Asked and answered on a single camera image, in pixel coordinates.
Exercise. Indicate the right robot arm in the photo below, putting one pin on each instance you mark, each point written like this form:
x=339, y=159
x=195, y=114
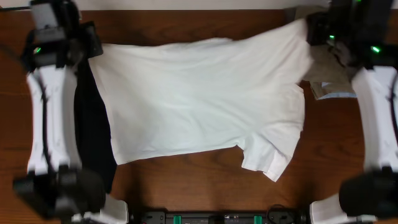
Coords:
x=355, y=32

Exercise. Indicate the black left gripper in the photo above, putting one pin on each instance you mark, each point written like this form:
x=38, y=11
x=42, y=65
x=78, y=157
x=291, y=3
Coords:
x=89, y=35

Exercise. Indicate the khaki folded shorts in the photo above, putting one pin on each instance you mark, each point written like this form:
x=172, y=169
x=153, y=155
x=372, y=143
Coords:
x=328, y=76

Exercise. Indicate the white t-shirt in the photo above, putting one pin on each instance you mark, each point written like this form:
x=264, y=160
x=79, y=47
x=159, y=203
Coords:
x=212, y=94

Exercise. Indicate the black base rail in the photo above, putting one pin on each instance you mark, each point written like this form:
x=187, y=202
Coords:
x=276, y=214

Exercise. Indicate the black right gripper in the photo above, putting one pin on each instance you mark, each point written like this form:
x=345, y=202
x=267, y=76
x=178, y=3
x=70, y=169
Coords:
x=314, y=22

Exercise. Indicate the black garment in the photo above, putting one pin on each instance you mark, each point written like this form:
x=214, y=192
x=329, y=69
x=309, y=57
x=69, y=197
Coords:
x=92, y=130

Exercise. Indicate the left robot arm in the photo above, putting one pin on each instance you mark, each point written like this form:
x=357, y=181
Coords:
x=71, y=166

